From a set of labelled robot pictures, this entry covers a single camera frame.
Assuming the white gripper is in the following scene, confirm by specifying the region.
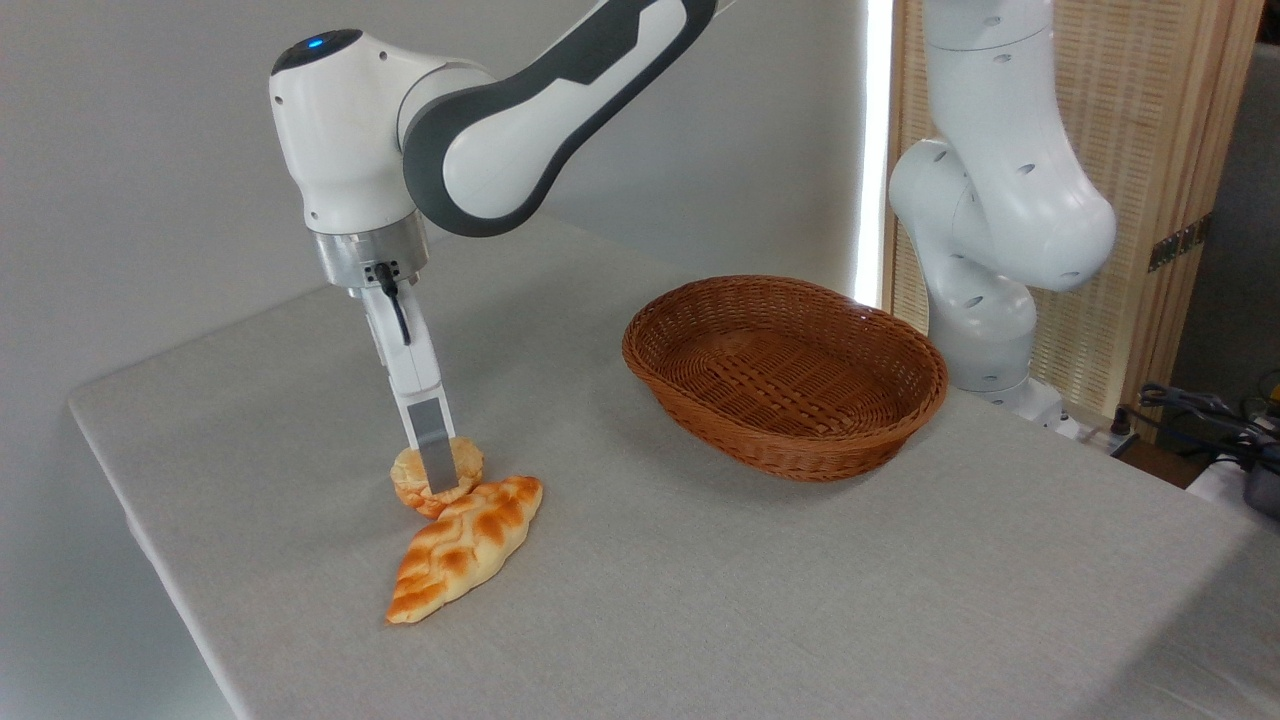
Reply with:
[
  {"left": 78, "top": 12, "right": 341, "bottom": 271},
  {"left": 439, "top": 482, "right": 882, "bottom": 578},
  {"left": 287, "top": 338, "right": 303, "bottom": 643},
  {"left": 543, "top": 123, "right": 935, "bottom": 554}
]
[{"left": 348, "top": 283, "right": 463, "bottom": 495}]

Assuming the round golden bread bun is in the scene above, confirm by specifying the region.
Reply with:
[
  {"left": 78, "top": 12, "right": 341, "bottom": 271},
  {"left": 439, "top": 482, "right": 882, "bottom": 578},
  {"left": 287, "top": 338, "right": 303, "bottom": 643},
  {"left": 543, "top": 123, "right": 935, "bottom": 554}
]
[{"left": 390, "top": 436, "right": 486, "bottom": 520}]

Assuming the long braided bread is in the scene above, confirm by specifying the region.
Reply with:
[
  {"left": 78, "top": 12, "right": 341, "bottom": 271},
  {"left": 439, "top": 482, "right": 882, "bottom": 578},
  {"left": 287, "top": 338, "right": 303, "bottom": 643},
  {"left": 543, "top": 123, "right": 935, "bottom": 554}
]
[{"left": 385, "top": 474, "right": 545, "bottom": 627}]

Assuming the brown wicker oval basket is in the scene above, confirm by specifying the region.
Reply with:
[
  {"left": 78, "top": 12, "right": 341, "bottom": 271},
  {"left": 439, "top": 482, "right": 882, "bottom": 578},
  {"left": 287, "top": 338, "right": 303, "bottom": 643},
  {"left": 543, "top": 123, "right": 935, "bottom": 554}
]
[{"left": 621, "top": 274, "right": 950, "bottom": 485}]

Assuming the grey tablecloth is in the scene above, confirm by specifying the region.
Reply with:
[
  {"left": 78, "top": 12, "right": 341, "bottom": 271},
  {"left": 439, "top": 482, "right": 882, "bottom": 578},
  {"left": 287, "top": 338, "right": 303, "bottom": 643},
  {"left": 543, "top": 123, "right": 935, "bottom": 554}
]
[{"left": 67, "top": 209, "right": 1280, "bottom": 720}]

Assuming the white power strip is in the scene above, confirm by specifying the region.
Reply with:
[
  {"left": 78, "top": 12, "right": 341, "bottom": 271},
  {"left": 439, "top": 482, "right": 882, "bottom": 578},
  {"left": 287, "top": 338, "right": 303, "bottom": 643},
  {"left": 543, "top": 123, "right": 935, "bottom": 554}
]
[{"left": 1078, "top": 420, "right": 1138, "bottom": 458}]

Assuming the dark metal screen hinge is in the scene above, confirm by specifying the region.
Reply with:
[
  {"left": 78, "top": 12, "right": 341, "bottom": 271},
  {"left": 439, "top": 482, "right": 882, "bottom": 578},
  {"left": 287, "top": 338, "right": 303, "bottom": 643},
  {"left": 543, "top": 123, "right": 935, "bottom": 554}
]
[{"left": 1147, "top": 212, "right": 1214, "bottom": 274}]

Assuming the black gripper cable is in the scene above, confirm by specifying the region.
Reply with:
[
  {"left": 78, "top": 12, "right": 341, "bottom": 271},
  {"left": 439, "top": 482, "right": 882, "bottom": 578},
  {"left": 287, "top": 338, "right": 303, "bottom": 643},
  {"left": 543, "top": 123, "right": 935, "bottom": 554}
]
[{"left": 374, "top": 261, "right": 414, "bottom": 347}]

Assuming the black cable bundle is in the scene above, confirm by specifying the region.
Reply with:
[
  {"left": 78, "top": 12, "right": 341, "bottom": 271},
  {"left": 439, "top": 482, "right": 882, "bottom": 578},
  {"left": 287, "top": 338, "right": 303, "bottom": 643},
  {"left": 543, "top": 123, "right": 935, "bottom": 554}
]
[{"left": 1138, "top": 382, "right": 1280, "bottom": 453}]

